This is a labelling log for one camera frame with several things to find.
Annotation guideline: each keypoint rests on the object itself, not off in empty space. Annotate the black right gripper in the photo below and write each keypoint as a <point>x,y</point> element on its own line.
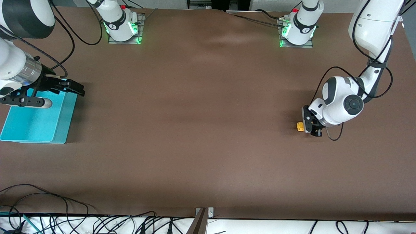
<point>49,83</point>

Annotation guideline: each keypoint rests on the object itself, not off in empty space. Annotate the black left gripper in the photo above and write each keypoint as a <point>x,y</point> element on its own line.
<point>315,127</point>

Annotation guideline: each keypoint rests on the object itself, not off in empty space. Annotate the yellow beetle toy car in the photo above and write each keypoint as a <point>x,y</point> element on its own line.
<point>300,126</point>

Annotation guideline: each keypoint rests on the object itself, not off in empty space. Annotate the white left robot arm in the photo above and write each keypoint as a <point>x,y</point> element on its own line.
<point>373,26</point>

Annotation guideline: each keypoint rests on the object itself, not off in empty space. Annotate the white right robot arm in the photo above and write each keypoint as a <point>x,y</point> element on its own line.
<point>11,61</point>

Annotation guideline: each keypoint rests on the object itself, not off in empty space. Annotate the teal plastic bin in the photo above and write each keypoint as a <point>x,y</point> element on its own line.
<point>35,123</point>

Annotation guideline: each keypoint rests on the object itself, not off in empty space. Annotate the brown table mat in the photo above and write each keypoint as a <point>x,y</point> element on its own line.
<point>208,130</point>

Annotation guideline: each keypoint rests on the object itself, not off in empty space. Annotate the dark object behind table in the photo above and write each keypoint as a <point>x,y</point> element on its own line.
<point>230,4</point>

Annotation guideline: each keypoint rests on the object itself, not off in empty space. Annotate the black power plug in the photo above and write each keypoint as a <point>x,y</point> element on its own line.
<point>169,228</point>
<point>142,228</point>

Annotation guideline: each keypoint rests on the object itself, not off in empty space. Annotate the black left camera bracket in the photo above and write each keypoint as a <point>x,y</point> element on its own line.
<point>308,125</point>

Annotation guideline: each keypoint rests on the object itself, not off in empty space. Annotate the black camera bracket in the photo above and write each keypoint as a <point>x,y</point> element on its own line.
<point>24,100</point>
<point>308,125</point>

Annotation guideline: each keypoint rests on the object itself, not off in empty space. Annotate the black right camera bracket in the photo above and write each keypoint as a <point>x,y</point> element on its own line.
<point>24,100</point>

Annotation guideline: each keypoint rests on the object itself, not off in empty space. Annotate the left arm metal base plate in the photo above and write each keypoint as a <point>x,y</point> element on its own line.
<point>308,45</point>

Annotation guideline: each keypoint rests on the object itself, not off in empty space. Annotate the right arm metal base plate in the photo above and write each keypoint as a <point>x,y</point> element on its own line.
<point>141,24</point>

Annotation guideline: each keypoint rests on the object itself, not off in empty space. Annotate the small metal clamp bracket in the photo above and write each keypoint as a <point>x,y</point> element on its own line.
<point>210,213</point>

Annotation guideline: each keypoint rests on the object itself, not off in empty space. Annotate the aluminium frame corner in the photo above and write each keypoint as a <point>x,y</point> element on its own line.
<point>401,22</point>

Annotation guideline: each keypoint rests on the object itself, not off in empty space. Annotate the dark camera pole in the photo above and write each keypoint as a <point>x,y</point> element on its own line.
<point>199,224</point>

